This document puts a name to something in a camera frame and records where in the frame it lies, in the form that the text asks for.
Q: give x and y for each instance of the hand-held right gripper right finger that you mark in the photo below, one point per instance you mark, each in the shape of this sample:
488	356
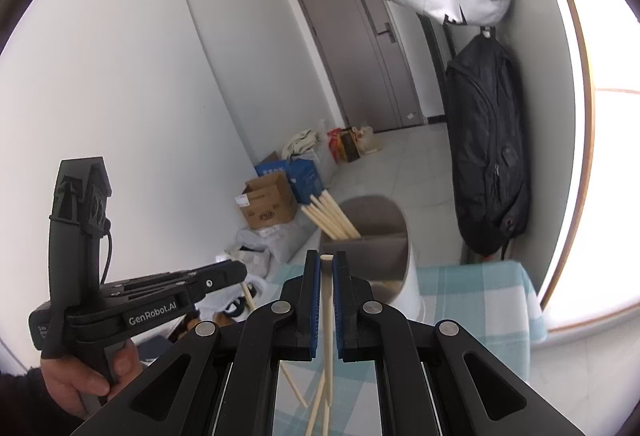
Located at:
340	301

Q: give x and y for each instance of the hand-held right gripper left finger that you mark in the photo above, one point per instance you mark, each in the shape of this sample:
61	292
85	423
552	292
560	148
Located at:
314	301

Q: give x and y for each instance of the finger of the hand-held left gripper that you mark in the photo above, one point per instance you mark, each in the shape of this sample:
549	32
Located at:
215	281

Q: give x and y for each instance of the white grey utensil holder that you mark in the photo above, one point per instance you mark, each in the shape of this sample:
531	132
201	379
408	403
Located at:
380	236

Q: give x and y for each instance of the bunch of wooden chopsticks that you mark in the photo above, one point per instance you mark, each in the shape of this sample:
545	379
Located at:
332	221

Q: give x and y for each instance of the person's left forearm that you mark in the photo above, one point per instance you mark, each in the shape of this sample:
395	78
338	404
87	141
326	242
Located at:
20	403

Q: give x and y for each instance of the person's left hand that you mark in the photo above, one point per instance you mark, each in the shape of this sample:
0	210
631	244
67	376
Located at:
75	381

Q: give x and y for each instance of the black white shoes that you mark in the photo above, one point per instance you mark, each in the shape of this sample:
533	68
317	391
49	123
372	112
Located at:
232	307

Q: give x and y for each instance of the small white plastic bag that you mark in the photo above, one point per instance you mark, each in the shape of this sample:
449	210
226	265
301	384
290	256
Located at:
260	241

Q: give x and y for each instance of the brown cardboard box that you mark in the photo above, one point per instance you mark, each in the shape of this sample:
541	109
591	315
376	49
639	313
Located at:
267	208

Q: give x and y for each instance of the blue cardboard box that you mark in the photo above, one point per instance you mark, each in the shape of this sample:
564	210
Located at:
302	174

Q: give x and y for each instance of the teal white checked tablecloth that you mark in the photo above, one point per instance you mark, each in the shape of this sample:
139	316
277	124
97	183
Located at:
475	306

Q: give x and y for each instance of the red yellow shopping bag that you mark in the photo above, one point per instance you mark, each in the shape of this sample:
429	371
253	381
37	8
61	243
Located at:
345	146

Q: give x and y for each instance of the clear plastic bag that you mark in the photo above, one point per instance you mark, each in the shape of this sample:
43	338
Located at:
367	140

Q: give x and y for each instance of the black backpack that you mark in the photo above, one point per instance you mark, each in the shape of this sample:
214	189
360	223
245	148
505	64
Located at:
485	141

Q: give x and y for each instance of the grey door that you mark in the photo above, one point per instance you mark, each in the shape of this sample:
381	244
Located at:
350	41

